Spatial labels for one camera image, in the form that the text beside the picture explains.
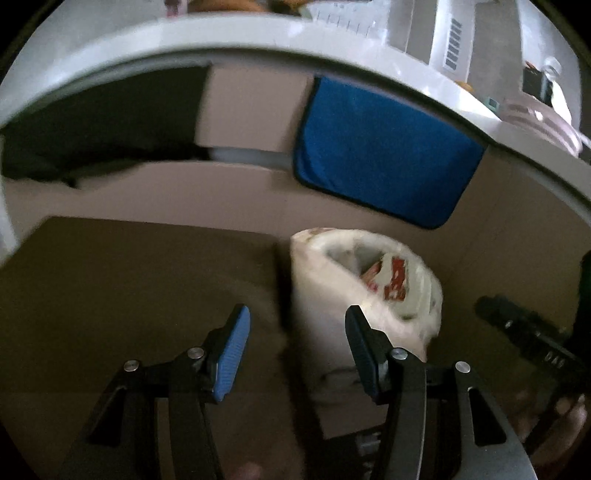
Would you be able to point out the grey trash bin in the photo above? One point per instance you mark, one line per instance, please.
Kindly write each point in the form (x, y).
(341, 392)

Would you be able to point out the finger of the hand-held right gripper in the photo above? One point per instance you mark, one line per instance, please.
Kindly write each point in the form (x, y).
(503, 314)

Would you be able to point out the white plastic bottle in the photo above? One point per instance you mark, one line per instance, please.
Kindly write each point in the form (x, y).
(558, 85)

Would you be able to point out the black cloth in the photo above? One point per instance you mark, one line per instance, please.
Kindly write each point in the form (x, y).
(106, 124)

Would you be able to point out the white vent grille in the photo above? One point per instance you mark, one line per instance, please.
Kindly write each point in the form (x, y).
(455, 44)

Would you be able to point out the pink dish basket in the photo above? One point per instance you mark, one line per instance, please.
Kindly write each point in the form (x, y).
(540, 122)

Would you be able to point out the jar with orange lid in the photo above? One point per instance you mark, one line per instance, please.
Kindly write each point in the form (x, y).
(464, 86)

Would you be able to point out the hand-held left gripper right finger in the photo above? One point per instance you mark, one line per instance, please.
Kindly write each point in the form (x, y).
(364, 360)

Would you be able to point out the red paper cup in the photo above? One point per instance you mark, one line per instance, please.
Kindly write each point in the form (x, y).
(397, 279)

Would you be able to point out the person's right hand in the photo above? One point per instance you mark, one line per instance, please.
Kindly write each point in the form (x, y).
(575, 417)

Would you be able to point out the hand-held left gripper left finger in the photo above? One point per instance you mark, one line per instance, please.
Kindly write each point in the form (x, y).
(231, 355)

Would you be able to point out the small green white item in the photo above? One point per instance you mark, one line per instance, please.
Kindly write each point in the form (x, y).
(491, 102)

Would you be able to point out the white kitchen counter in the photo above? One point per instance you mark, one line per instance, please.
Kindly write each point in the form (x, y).
(231, 41)

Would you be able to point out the black box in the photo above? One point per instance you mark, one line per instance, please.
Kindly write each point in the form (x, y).
(535, 83)

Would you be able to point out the blue cloth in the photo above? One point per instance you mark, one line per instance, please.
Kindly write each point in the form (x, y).
(383, 152)

